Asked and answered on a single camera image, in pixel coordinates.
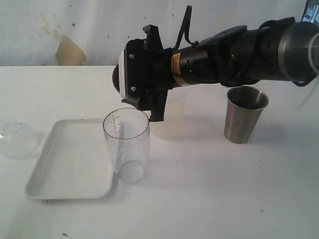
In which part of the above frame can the frosted translucent plastic cup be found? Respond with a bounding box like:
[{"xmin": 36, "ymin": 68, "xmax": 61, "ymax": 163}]
[{"xmin": 150, "ymin": 88, "xmax": 186, "ymax": 140}]

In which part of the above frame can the white rectangular tray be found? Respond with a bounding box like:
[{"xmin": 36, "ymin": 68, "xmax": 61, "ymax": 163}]
[{"xmin": 24, "ymin": 119, "xmax": 113, "ymax": 200}]

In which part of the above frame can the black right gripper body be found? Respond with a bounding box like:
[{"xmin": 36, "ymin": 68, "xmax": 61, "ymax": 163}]
[{"xmin": 143, "ymin": 24, "xmax": 174, "ymax": 122}]

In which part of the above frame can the stainless steel cup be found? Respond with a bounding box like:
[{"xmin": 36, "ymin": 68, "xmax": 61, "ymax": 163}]
[{"xmin": 224, "ymin": 86, "xmax": 269, "ymax": 144}]

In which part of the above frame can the clear dome strainer lid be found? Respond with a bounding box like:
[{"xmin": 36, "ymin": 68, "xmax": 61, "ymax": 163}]
[{"xmin": 0, "ymin": 118, "xmax": 38, "ymax": 159}]

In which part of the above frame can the black cable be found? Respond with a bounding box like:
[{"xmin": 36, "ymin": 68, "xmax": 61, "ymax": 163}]
[{"xmin": 171, "ymin": 4, "xmax": 200, "ymax": 49}]

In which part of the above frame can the small amber bowl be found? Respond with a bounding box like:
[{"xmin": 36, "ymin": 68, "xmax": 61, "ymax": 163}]
[{"xmin": 112, "ymin": 64, "xmax": 120, "ymax": 93}]

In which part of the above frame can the clear plastic shaker cup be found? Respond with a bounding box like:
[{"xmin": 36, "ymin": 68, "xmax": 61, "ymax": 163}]
[{"xmin": 103, "ymin": 108, "xmax": 150, "ymax": 184}]

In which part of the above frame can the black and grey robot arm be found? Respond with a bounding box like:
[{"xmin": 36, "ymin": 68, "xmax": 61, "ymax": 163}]
[{"xmin": 112, "ymin": 17, "xmax": 319, "ymax": 122}]

